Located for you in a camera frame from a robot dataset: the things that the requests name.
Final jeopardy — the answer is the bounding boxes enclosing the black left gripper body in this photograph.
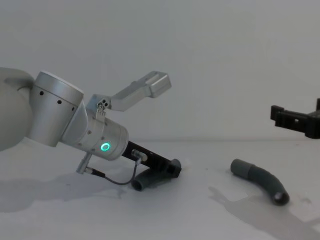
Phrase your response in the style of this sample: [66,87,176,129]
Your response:
[121,140,167,173]

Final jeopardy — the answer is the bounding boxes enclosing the curved grey tube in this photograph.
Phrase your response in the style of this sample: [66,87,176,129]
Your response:
[230,158,291,207]
[130,168,176,193]

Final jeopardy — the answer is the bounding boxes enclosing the white table cloth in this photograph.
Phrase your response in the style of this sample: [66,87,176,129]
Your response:
[0,137,320,240]

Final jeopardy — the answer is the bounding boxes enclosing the thin dark wrist cable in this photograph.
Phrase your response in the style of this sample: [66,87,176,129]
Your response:
[85,149,149,186]

